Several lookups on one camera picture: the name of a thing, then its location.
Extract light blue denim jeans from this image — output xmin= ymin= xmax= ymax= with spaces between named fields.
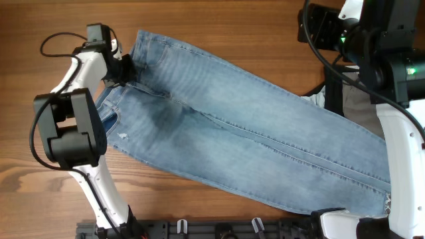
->
xmin=96 ymin=31 xmax=390 ymax=215

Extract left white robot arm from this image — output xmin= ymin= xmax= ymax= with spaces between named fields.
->
xmin=29 ymin=39 xmax=147 ymax=238

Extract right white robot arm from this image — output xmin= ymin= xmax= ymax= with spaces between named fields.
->
xmin=299 ymin=0 xmax=424 ymax=238

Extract black garment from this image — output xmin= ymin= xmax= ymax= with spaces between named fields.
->
xmin=315 ymin=68 xmax=346 ymax=117

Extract light blue shirt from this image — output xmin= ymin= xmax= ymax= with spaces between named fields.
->
xmin=301 ymin=86 xmax=325 ymax=108

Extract grey garment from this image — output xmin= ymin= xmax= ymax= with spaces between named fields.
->
xmin=342 ymin=83 xmax=384 ymax=139

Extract left white rail clip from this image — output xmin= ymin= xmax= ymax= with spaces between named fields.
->
xmin=177 ymin=219 xmax=188 ymax=234

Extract white rail clip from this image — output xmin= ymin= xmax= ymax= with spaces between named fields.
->
xmin=251 ymin=217 xmax=265 ymax=234
xmin=177 ymin=219 xmax=188 ymax=234

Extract black mounting rail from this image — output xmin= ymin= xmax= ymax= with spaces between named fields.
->
xmin=75 ymin=217 xmax=319 ymax=239

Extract right white rail clip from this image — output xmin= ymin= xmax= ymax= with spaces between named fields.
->
xmin=251 ymin=217 xmax=265 ymax=234

